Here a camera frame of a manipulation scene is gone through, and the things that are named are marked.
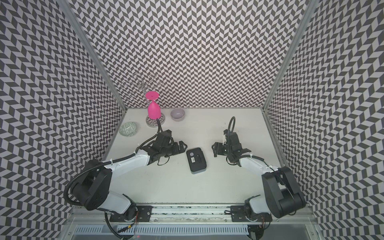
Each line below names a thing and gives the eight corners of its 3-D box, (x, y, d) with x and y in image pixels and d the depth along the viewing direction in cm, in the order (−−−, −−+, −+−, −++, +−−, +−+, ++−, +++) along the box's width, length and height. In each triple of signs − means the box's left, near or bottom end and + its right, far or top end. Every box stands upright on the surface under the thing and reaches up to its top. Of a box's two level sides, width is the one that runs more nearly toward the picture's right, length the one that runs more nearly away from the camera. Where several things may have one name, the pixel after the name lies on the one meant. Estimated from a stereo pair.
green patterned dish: (118, 138, 103) (116, 135, 100) (124, 124, 111) (122, 121, 108) (134, 138, 103) (132, 135, 100) (139, 124, 111) (137, 121, 108)
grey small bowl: (170, 122, 110) (169, 118, 107) (172, 112, 116) (171, 108, 113) (184, 122, 110) (183, 118, 107) (185, 112, 116) (184, 108, 113)
